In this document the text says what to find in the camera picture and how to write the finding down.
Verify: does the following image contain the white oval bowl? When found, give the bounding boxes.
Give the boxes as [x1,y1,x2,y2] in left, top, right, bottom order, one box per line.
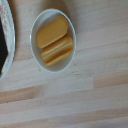
[29,8,77,74]

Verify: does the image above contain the yellow food piece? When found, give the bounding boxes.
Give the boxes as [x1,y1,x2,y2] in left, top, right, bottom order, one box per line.
[36,14,70,50]
[40,33,75,67]

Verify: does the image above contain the white floral rim plate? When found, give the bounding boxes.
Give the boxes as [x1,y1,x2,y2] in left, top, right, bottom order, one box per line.
[0,0,17,81]

